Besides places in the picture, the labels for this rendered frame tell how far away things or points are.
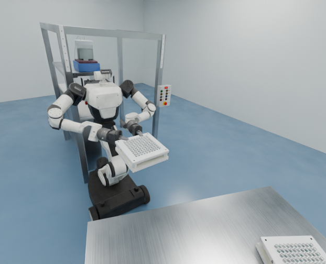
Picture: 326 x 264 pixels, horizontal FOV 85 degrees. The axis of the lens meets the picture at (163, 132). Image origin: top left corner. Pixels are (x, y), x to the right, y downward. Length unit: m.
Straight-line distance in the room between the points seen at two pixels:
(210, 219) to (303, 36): 3.62
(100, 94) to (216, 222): 1.15
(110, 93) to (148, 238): 1.04
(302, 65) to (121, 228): 3.85
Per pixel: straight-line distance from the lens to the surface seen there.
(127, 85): 1.60
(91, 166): 2.55
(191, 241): 0.95
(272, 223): 1.17
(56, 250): 2.00
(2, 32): 5.20
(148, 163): 1.05
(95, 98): 1.46
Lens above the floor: 1.66
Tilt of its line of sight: 29 degrees down
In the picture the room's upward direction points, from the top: 6 degrees clockwise
